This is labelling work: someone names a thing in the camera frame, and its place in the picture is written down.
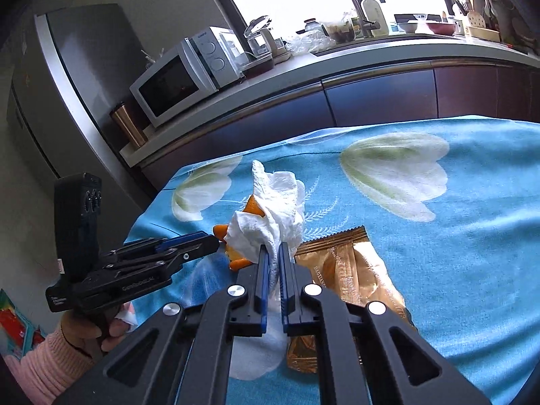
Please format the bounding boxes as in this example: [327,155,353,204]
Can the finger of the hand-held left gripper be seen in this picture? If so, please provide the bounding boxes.
[110,231,208,262]
[101,235,221,281]

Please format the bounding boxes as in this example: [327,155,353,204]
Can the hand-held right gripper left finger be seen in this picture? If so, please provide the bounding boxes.
[55,245,271,405]

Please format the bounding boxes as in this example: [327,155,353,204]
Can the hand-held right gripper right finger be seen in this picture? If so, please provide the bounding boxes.
[278,242,492,405]

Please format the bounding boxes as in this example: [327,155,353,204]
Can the orange peel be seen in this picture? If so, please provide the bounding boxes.
[213,194,264,271]

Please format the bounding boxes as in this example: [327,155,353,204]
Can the white tissue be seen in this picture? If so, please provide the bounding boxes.
[225,159,306,300]

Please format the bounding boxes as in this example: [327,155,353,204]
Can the golden snack wrapper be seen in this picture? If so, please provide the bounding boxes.
[287,225,414,374]

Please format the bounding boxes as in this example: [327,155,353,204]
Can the person's left hand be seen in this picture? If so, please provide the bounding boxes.
[60,299,138,359]

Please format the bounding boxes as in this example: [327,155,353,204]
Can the red printed bag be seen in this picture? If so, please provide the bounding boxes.
[0,289,45,357]

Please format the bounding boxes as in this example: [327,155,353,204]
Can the copper thermos tumbler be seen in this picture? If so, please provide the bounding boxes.
[110,101,148,146]

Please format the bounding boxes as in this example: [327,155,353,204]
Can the grey refrigerator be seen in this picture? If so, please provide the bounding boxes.
[6,3,146,197]

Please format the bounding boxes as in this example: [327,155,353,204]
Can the blue floral tablecloth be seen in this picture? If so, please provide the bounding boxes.
[124,116,540,405]

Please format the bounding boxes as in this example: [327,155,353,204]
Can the white microwave oven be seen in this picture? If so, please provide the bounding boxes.
[130,26,245,129]

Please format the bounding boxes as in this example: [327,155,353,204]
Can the kitchen counter cabinet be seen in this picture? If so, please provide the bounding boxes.
[119,36,540,197]

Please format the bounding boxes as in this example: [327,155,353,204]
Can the glass kettle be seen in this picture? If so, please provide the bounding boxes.
[244,15,277,60]

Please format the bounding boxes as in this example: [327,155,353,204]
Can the clear plastic bags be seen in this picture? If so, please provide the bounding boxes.
[285,31,334,55]

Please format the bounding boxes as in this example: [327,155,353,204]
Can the tub of brown food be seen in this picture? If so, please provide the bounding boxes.
[327,19,361,43]

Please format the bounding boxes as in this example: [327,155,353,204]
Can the white soap bottle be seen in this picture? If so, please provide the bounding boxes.
[360,0,389,38]

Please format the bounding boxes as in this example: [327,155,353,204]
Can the red bowl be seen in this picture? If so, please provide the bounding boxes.
[428,21,458,36]

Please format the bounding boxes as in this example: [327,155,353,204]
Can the cream dish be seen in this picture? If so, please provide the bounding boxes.
[466,25,503,43]

